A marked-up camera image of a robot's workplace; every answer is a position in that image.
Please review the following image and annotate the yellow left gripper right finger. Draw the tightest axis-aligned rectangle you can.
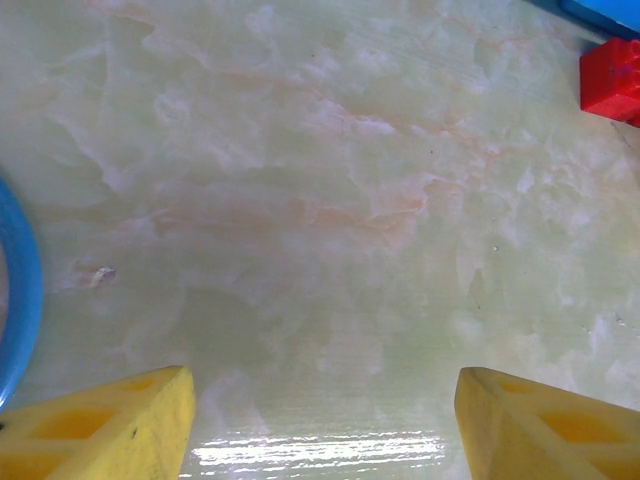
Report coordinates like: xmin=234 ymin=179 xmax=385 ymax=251
xmin=454 ymin=366 xmax=640 ymax=480

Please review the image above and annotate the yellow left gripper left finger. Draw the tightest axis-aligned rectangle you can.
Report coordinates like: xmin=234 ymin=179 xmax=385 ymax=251
xmin=0 ymin=365 xmax=197 ymax=480

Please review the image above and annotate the red lego brick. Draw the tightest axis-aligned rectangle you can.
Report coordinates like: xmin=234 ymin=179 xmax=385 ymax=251
xmin=578 ymin=37 xmax=640 ymax=128

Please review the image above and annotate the blue three-compartment bin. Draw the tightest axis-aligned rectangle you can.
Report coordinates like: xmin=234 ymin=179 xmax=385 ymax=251
xmin=527 ymin=0 xmax=640 ymax=42

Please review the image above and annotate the blue ring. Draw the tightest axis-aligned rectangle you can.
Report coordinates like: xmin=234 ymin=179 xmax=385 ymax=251
xmin=0 ymin=175 xmax=45 ymax=414

